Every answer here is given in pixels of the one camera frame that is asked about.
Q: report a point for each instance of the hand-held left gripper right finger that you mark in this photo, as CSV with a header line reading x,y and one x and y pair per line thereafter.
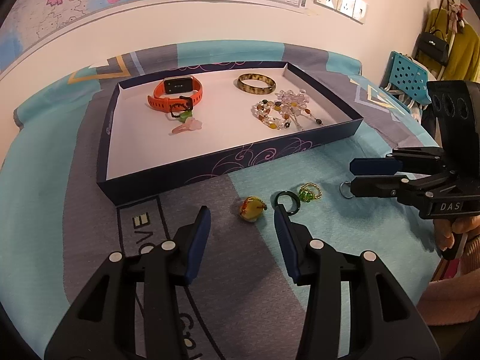
x,y
285,236

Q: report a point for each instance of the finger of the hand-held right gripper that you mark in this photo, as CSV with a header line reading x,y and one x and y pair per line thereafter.
x,y
378,187
369,166

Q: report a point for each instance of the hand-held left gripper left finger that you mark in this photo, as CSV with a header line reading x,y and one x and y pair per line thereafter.
x,y
198,240

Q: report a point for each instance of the amber yellow pendant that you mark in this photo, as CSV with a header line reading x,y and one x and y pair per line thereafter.
x,y
251,210

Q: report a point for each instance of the navy blue shallow cardboard box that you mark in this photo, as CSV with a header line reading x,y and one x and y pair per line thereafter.
x,y
225,135

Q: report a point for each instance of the pink flower hair clip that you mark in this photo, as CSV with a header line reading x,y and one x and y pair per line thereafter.
x,y
187,126

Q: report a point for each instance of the tortoiseshell bangle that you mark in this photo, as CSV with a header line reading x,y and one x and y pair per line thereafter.
x,y
257,90

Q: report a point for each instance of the person's right forearm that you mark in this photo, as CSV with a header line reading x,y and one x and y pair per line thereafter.
x,y
450,300

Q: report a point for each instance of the person's right hand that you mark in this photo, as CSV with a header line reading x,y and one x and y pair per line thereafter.
x,y
442,232

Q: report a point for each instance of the teal perforated plastic chair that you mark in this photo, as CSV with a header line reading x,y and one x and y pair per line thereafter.
x,y
407,78

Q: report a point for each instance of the yellow coat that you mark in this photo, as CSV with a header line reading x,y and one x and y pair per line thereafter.
x,y
465,52

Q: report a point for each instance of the black handbag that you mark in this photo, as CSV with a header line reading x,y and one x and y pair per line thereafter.
x,y
433,48

